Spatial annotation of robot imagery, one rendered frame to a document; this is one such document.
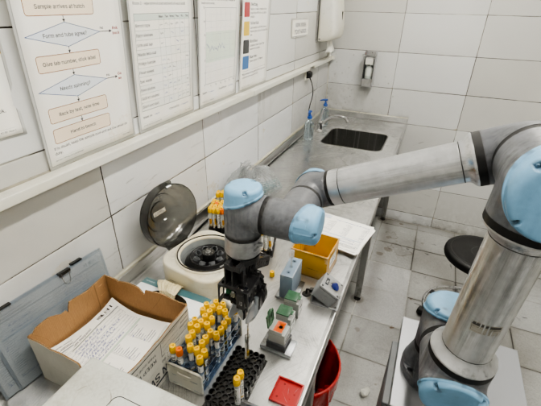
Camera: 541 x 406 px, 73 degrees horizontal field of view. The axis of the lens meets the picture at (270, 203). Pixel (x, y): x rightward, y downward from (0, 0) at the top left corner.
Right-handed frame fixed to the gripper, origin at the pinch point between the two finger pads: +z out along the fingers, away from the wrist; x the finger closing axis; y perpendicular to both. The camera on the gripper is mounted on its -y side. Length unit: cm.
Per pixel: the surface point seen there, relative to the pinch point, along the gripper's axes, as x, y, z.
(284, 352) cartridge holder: 7.9, -5.8, 15.9
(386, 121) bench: 2, -248, 16
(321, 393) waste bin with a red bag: 16, -30, 61
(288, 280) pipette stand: 1.2, -25.5, 9.1
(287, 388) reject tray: 12.1, 2.5, 17.5
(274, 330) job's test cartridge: 4.6, -6.5, 10.0
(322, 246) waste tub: 4, -52, 12
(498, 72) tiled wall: 69, -249, -28
